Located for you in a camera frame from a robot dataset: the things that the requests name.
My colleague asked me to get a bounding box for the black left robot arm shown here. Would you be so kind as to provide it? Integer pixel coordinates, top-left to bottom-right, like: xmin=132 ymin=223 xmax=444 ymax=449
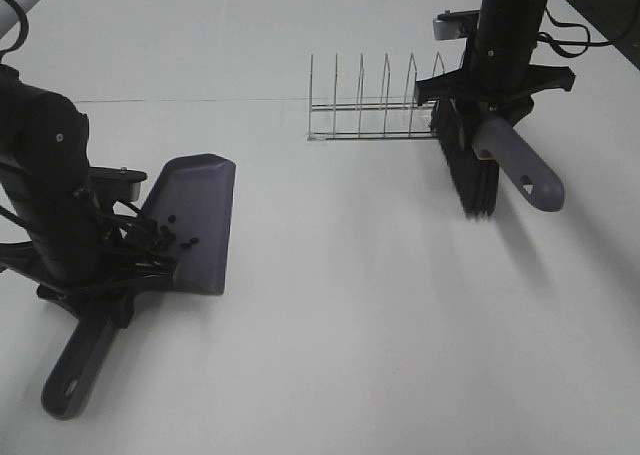
xmin=1 ymin=65 xmax=176 ymax=328

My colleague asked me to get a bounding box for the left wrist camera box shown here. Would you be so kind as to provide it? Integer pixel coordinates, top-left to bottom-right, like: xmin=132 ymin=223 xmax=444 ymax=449
xmin=89 ymin=167 xmax=147 ymax=204

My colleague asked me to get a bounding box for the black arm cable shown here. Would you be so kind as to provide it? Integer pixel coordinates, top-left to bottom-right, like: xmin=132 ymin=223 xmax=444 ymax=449
xmin=0 ymin=0 xmax=29 ymax=59
xmin=534 ymin=0 xmax=640 ymax=61

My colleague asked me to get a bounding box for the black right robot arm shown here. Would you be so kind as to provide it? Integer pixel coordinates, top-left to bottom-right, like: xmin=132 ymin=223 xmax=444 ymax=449
xmin=414 ymin=0 xmax=575 ymax=125

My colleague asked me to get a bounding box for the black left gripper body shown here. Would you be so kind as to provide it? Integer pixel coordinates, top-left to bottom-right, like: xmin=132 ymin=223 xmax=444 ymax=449
xmin=1 ymin=242 xmax=175 ymax=329

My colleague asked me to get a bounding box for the pile of coffee beans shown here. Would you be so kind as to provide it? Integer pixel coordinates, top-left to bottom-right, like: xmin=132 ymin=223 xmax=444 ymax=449
xmin=149 ymin=215 xmax=200 ymax=260

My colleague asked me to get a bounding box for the purple plastic dustpan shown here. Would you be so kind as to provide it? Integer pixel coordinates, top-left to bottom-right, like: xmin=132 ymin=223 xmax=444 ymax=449
xmin=41 ymin=154 xmax=236 ymax=420

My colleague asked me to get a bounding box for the purple brush with black bristles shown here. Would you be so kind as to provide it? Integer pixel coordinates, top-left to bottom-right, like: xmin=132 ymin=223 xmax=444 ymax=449
xmin=430 ymin=100 xmax=565 ymax=218

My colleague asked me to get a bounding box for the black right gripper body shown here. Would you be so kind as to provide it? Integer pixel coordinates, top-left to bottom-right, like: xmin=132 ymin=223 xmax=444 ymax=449
xmin=414 ymin=64 xmax=576 ymax=107

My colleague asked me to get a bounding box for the metal wire rack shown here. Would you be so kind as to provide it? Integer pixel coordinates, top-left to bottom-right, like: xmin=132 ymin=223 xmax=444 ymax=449
xmin=306 ymin=53 xmax=437 ymax=142

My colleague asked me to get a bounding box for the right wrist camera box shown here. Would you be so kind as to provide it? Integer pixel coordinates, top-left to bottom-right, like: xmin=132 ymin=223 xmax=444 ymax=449
xmin=432 ymin=10 xmax=480 ymax=41

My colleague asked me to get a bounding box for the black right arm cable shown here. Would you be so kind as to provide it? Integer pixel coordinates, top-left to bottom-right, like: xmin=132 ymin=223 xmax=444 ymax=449
xmin=534 ymin=0 xmax=640 ymax=61

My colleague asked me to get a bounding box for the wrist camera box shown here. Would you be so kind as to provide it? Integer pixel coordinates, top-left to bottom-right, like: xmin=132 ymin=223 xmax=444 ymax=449
xmin=432 ymin=10 xmax=480 ymax=41
xmin=89 ymin=167 xmax=147 ymax=204

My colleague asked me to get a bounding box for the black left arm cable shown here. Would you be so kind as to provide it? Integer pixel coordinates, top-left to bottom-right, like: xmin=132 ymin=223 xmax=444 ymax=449
xmin=0 ymin=0 xmax=29 ymax=59

